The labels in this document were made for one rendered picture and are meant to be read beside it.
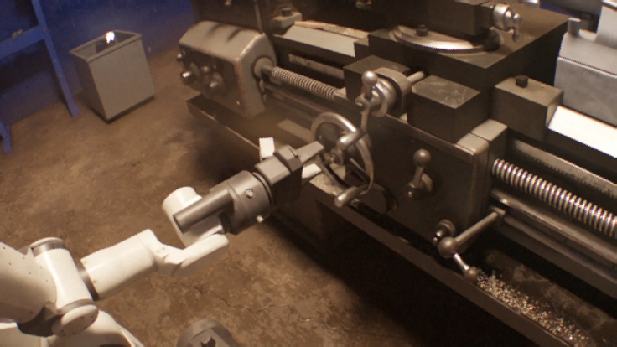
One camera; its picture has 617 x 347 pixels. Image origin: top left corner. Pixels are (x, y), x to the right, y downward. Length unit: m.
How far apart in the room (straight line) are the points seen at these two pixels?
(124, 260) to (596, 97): 0.91
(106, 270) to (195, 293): 1.10
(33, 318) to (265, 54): 1.16
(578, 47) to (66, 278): 0.98
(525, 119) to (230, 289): 1.24
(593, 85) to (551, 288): 0.51
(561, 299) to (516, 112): 0.49
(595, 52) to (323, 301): 1.20
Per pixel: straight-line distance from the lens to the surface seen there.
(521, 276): 1.14
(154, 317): 1.72
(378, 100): 0.82
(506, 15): 0.89
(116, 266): 0.65
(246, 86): 1.47
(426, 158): 0.80
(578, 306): 1.12
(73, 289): 0.61
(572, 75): 0.93
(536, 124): 0.87
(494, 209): 0.96
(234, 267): 1.76
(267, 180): 0.72
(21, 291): 0.53
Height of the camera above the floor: 1.24
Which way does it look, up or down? 35 degrees down
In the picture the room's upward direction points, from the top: 10 degrees counter-clockwise
